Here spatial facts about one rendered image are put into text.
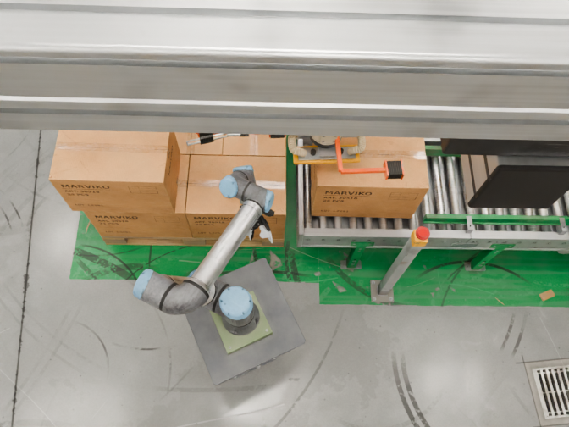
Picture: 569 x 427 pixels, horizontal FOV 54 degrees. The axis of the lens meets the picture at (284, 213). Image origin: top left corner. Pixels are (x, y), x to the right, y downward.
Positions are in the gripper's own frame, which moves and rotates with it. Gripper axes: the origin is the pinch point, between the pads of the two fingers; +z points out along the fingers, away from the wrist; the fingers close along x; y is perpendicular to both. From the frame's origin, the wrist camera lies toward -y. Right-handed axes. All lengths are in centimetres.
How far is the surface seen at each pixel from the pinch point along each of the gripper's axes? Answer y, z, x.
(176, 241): -30, 23, -128
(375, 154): -84, -20, 7
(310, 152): -45, -31, -3
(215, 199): -33, -8, -76
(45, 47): 136, -80, 148
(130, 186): 17, -30, -78
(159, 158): 1, -42, -69
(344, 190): -63, -6, -1
